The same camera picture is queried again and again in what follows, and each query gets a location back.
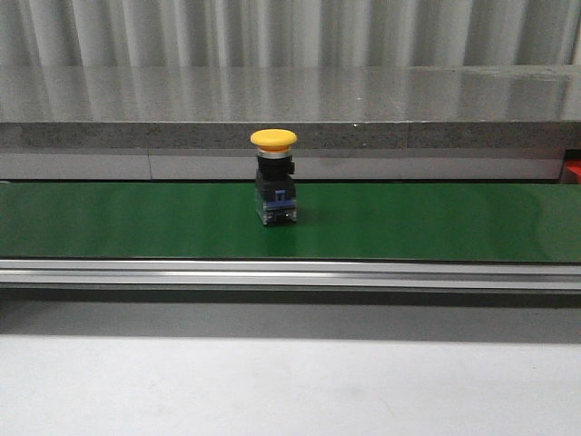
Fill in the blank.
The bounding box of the yellow mushroom push button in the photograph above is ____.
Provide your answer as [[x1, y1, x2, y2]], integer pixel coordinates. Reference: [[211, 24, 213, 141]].
[[250, 129, 298, 226]]

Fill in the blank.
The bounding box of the green conveyor belt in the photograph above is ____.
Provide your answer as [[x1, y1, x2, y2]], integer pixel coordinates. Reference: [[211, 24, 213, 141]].
[[1, 182, 580, 263]]

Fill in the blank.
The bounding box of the grey granite counter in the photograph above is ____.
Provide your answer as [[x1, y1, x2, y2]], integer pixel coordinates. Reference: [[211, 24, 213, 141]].
[[1, 65, 580, 181]]

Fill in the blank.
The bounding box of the red plastic tray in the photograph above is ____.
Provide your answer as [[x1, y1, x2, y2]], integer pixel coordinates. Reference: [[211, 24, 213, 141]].
[[560, 159, 581, 184]]

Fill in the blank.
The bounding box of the white pleated curtain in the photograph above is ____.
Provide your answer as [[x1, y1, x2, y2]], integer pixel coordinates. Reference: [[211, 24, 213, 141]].
[[1, 1, 580, 67]]

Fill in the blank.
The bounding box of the aluminium conveyor rail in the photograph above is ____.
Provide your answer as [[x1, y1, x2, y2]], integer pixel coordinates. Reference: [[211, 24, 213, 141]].
[[1, 259, 580, 293]]

